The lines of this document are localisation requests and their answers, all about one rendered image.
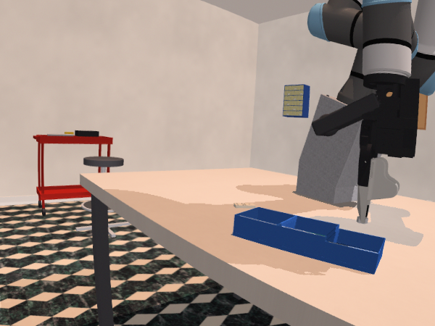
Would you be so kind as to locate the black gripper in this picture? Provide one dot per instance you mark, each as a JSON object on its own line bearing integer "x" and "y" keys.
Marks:
{"x": 382, "y": 132}

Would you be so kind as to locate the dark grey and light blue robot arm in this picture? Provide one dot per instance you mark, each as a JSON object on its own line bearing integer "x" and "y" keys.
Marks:
{"x": 385, "y": 24}

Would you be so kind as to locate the grey domino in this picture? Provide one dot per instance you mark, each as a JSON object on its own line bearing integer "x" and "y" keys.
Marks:
{"x": 244, "y": 205}

